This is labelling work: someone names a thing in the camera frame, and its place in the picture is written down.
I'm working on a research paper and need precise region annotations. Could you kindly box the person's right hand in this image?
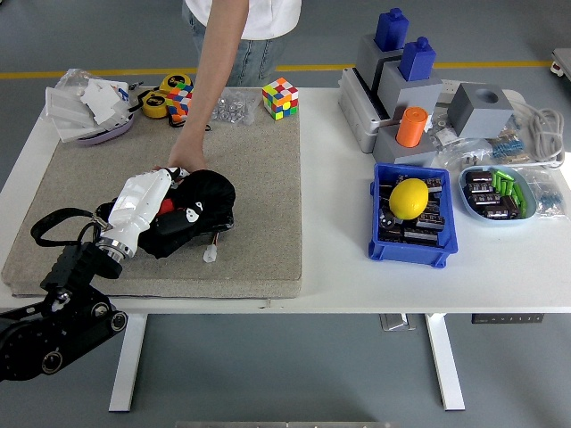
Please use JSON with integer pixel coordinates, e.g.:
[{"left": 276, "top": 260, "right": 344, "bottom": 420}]
[{"left": 152, "top": 137, "right": 209, "bottom": 175}]

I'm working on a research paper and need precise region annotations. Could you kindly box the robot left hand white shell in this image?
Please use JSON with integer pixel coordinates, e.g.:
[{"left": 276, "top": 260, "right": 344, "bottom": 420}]
[{"left": 100, "top": 165, "right": 205, "bottom": 250}]

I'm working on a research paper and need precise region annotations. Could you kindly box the black rag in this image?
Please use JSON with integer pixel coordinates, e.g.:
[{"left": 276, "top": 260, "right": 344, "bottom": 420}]
[{"left": 137, "top": 169, "right": 236, "bottom": 259}]

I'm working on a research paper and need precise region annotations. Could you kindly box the black glossy panel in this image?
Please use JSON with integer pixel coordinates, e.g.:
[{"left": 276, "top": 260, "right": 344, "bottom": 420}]
[{"left": 93, "top": 201, "right": 236, "bottom": 244}]

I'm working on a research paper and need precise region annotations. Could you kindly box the black desk control panel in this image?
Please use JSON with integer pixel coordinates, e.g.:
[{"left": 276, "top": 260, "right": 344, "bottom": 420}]
[{"left": 471, "top": 313, "right": 546, "bottom": 325}]

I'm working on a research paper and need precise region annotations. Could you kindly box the twisted multicolour puzzle cube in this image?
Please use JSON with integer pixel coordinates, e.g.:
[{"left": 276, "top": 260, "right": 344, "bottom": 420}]
[{"left": 165, "top": 82, "right": 195, "bottom": 125}]

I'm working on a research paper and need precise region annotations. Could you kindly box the yellow tape measure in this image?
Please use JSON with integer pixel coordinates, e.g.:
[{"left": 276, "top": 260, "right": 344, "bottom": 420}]
[
  {"left": 159, "top": 73, "right": 194, "bottom": 95},
  {"left": 140, "top": 91, "right": 170, "bottom": 119}
]

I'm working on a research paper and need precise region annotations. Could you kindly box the clear bag of metal nuts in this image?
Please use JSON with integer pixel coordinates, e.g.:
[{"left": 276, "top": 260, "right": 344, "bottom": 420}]
[{"left": 209, "top": 87, "right": 262, "bottom": 128}]

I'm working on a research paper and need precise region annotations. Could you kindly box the purple tray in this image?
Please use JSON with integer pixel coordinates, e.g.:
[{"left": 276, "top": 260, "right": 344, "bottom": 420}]
[{"left": 73, "top": 113, "right": 136, "bottom": 148}]

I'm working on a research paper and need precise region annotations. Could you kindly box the grey-brown mat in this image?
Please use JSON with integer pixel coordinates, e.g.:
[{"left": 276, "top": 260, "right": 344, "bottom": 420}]
[{"left": 1, "top": 86, "right": 303, "bottom": 300}]

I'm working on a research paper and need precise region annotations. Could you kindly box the white flat plate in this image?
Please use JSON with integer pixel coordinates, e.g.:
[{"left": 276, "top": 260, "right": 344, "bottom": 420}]
[{"left": 55, "top": 118, "right": 108, "bottom": 144}]

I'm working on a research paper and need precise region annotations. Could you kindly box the squared multicolour puzzle cube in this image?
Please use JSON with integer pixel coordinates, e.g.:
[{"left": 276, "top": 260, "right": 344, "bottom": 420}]
[{"left": 261, "top": 77, "right": 300, "bottom": 121}]

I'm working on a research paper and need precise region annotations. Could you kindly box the empty clear plastic bag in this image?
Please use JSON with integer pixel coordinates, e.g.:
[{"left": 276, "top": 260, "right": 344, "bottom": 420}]
[{"left": 53, "top": 68, "right": 102, "bottom": 93}]

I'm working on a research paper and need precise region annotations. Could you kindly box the person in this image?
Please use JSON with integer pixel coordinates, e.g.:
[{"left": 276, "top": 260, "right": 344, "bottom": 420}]
[{"left": 181, "top": 0, "right": 303, "bottom": 88}]

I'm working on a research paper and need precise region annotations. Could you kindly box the white table leg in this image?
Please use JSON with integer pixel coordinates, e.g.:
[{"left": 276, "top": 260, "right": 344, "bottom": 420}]
[
  {"left": 424, "top": 313, "right": 466, "bottom": 412},
  {"left": 108, "top": 313, "right": 148, "bottom": 414}
]

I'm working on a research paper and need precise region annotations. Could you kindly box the grey junction box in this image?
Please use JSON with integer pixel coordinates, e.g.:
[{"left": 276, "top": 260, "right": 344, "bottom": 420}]
[{"left": 337, "top": 67, "right": 393, "bottom": 155}]

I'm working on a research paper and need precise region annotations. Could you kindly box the tall grey block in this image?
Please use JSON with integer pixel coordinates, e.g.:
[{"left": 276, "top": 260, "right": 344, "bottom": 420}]
[{"left": 355, "top": 34, "right": 405, "bottom": 93}]

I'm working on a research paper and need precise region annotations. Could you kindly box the low grey block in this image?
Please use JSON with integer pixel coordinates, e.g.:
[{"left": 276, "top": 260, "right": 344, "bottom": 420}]
[{"left": 372, "top": 126, "right": 441, "bottom": 169}]

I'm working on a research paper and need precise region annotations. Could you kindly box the yellow lemon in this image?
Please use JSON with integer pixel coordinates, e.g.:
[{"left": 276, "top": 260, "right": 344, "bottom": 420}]
[{"left": 388, "top": 177, "right": 430, "bottom": 221}]

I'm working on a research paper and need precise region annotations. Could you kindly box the orange cylinder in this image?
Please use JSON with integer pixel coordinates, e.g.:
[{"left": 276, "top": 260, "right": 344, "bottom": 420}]
[{"left": 395, "top": 105, "right": 429, "bottom": 149}]

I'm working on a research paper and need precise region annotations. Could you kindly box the blue peg block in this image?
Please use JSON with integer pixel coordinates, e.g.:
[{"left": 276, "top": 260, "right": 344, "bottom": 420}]
[
  {"left": 373, "top": 7, "right": 410, "bottom": 52},
  {"left": 398, "top": 37, "right": 437, "bottom": 83}
]

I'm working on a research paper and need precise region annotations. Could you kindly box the blue plastic bin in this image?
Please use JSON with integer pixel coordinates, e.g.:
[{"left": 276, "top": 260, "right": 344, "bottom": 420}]
[{"left": 368, "top": 162, "right": 459, "bottom": 269}]

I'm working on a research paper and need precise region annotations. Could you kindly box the clear bag of small parts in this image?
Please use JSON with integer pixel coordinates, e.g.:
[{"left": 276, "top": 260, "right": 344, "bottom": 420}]
[{"left": 434, "top": 137, "right": 494, "bottom": 173}]

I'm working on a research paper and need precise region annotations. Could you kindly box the grey block with round hole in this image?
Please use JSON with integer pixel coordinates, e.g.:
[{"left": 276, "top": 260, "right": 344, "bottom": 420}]
[{"left": 447, "top": 82, "right": 516, "bottom": 139}]

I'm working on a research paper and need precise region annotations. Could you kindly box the light blue dish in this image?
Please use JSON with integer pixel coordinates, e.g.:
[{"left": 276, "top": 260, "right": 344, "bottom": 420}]
[{"left": 458, "top": 165, "right": 538, "bottom": 228}]

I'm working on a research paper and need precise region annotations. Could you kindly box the clear bag of blue resistors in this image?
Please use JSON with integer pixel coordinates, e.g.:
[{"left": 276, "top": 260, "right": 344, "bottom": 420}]
[
  {"left": 488, "top": 133, "right": 532, "bottom": 164},
  {"left": 521, "top": 171, "right": 570, "bottom": 220}
]

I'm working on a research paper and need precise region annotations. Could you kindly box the white plug connector with wires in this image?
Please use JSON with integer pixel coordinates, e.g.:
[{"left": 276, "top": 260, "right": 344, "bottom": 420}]
[{"left": 202, "top": 226, "right": 222, "bottom": 263}]

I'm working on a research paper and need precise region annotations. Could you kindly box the white switch cover plate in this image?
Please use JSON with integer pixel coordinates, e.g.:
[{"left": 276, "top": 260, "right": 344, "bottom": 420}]
[{"left": 44, "top": 86, "right": 95, "bottom": 130}]

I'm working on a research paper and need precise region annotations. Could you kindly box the grey metal bracket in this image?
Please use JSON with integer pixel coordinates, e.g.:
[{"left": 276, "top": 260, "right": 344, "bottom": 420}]
[{"left": 378, "top": 313, "right": 417, "bottom": 333}]

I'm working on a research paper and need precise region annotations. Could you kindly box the white coiled power cable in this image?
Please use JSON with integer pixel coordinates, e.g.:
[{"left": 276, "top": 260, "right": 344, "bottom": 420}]
[{"left": 506, "top": 91, "right": 567, "bottom": 169}]

